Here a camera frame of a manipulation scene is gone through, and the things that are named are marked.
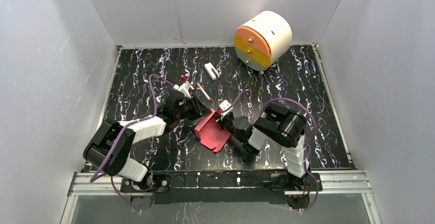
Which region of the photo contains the pink paper box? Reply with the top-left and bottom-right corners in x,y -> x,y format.
194,109 -> 231,153

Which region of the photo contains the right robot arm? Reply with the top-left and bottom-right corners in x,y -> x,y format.
214,103 -> 309,190

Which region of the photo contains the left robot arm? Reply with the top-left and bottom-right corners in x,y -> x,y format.
83,91 -> 211,191

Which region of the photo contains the orange capped white marker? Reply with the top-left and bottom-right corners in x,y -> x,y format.
196,83 -> 212,101

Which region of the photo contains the white rectangular clip block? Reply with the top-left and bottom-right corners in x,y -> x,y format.
204,63 -> 220,80

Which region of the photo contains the round white drawer cabinet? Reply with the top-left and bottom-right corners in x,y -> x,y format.
234,11 -> 292,72

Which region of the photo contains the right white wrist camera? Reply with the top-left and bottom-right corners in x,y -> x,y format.
218,99 -> 233,116

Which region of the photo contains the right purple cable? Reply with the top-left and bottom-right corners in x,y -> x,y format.
229,91 -> 320,213

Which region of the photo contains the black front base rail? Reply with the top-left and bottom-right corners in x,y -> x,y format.
154,170 -> 288,205

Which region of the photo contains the aluminium frame rail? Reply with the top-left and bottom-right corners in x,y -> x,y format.
61,170 -> 382,223

